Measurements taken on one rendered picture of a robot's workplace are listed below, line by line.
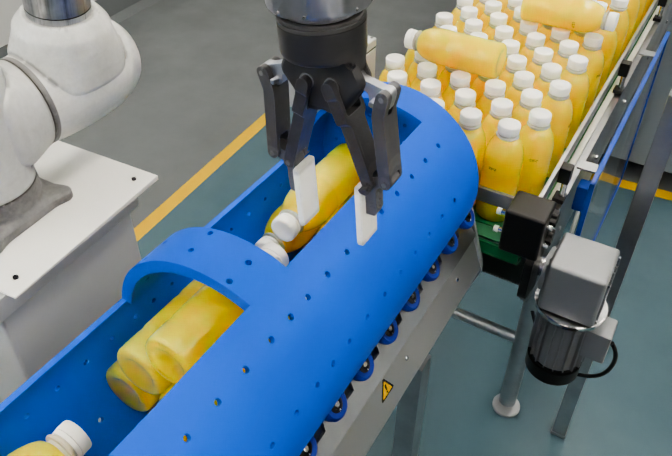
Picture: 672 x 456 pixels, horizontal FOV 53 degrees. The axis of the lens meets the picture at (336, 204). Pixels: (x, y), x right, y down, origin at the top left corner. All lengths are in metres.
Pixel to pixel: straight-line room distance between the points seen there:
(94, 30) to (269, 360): 0.66
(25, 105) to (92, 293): 0.35
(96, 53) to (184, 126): 2.18
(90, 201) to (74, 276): 0.13
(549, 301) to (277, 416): 0.79
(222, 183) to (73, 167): 1.64
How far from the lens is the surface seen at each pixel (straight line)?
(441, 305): 1.17
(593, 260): 1.34
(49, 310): 1.21
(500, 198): 1.25
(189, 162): 3.06
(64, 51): 1.14
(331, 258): 0.76
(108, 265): 1.28
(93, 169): 1.30
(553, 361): 1.49
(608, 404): 2.25
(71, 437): 0.76
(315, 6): 0.53
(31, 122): 1.14
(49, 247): 1.16
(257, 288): 0.70
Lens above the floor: 1.72
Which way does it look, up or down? 39 degrees down
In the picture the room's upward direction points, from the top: straight up
